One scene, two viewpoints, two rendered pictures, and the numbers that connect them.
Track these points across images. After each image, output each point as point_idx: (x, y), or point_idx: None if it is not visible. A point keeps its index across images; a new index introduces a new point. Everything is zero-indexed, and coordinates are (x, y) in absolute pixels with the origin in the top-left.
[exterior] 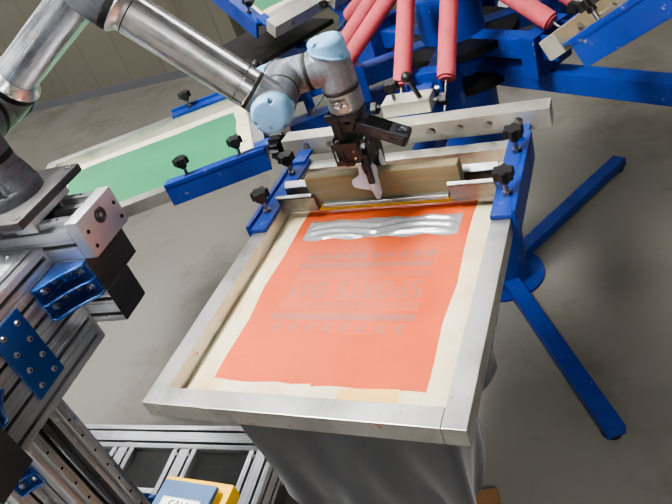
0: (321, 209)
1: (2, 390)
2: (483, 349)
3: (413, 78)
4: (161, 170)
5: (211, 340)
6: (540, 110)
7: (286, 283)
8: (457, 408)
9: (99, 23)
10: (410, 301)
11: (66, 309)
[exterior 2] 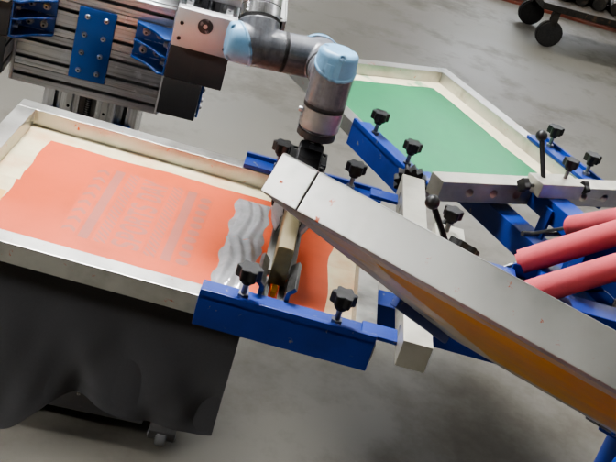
0: None
1: (49, 34)
2: (1, 241)
3: (537, 273)
4: (419, 135)
5: (99, 140)
6: (402, 335)
7: (168, 182)
8: None
9: None
10: (107, 238)
11: (142, 58)
